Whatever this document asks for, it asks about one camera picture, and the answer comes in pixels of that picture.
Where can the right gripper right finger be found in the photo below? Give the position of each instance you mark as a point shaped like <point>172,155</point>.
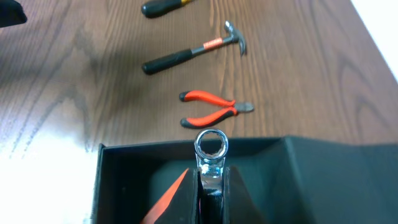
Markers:
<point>238,207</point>

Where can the orange scraper wooden handle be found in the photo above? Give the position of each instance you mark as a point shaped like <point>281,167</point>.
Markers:
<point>163,203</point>

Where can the black yellow screwdriver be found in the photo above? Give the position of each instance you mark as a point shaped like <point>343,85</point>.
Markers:
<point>157,8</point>

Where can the small claw hammer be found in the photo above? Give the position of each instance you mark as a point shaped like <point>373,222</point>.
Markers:
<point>168,61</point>

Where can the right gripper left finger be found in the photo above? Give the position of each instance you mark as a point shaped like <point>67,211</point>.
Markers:
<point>184,205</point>

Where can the silver ring wrench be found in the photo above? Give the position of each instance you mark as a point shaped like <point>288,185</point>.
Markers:
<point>211,166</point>

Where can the dark green open box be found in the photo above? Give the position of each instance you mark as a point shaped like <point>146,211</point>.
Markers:
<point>290,179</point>

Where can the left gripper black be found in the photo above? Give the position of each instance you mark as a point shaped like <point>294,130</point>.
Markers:
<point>11,13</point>

